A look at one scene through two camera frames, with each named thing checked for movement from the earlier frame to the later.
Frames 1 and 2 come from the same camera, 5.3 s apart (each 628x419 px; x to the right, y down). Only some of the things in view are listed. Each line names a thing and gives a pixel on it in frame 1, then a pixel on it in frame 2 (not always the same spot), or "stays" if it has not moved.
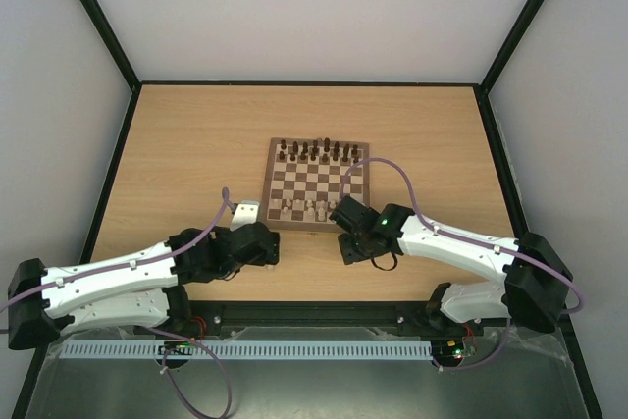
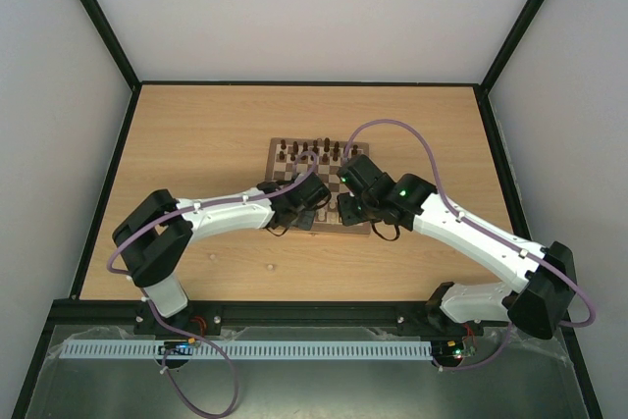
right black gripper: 351,252 -> 350,208
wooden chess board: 302,182 stays
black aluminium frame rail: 194,315 stays
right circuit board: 447,351 stays
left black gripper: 272,256 -> 306,221
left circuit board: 177,348 stays
